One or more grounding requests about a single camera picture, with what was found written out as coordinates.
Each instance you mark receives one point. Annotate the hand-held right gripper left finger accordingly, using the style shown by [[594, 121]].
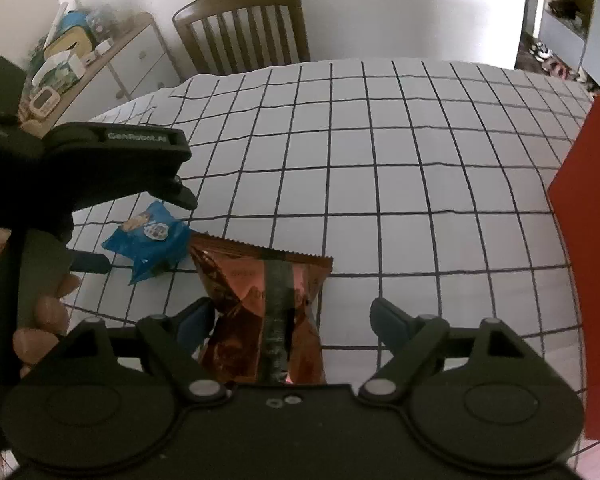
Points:
[[195, 325]]

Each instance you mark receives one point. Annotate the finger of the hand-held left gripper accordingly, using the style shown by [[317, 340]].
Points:
[[87, 263], [177, 192]]

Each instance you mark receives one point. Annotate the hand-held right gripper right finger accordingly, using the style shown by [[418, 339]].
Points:
[[386, 321]]

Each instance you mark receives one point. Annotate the brown snack packet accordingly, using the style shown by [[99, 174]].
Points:
[[235, 300]]

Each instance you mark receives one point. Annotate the blue snack packet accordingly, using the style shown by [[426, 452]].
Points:
[[152, 240]]

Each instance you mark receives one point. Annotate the red cardboard box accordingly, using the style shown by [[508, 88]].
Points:
[[590, 260]]

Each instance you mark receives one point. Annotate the person's left hand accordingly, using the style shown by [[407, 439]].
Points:
[[50, 315]]

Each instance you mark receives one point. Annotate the small white clock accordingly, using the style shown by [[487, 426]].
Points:
[[44, 102]]

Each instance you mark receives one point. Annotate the white green carton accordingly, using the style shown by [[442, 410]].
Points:
[[57, 72]]

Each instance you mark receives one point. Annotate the wooden white sideboard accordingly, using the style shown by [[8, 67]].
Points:
[[140, 65]]

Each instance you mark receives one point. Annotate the small white device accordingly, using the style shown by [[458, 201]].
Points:
[[102, 46]]

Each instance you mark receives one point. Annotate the blue yellow box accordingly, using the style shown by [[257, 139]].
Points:
[[70, 32]]

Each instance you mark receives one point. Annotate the white grid tablecloth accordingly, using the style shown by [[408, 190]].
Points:
[[380, 185]]

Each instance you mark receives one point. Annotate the wooden chair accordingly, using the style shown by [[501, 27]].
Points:
[[240, 25]]

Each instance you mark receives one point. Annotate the pink shoe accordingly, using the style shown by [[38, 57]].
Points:
[[561, 70]]

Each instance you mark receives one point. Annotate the dark white shoe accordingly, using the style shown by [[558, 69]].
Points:
[[542, 50]]

